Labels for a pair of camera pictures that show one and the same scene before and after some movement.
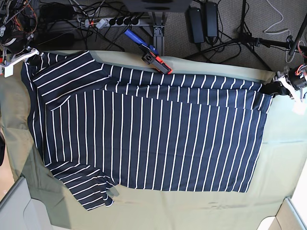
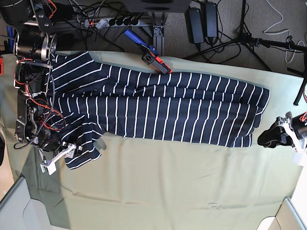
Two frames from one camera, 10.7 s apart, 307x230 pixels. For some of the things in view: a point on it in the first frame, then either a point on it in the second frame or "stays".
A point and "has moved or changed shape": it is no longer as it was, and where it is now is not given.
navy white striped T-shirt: (100, 126) has moved or changed shape
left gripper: (17, 43) -> (54, 143)
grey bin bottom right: (287, 218) stays
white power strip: (115, 22) stays
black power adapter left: (197, 24) stays
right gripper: (297, 76) -> (296, 126)
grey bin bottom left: (19, 211) stays
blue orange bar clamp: (150, 55) stays
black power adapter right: (211, 19) stays
